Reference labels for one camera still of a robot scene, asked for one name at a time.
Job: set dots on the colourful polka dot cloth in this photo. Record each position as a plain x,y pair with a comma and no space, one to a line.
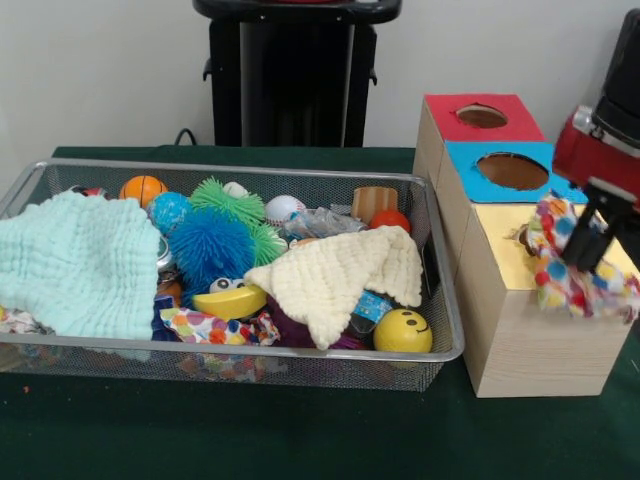
555,280
210,327

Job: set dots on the green spiky rubber toy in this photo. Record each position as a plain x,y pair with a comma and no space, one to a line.
220,199

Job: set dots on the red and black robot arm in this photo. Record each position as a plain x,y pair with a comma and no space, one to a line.
622,75

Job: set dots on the yellow banana toy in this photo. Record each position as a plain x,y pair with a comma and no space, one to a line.
230,302

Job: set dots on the red orange ball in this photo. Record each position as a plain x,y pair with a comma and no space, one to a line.
390,220

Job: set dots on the yellow smiley face ball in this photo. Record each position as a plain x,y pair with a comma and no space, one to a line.
400,332

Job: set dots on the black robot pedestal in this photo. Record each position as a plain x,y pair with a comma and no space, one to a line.
290,85

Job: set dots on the orange basketball toy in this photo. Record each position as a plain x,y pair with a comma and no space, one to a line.
142,189

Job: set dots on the wooden box with three holes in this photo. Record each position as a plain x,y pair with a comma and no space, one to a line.
540,350

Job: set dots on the blue spiky rubber ball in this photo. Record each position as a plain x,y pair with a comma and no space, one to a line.
210,247

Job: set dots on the mint green muslin cloth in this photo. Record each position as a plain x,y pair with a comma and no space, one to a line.
75,260

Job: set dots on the white baseball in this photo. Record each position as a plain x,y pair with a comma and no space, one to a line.
282,207

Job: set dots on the silver mesh bin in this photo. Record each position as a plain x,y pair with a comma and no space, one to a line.
350,367

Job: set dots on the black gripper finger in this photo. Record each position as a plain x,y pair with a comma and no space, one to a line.
602,245
577,240

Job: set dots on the cream muslin cloth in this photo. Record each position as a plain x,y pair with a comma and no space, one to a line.
325,280

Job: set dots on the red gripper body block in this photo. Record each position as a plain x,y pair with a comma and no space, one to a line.
600,160

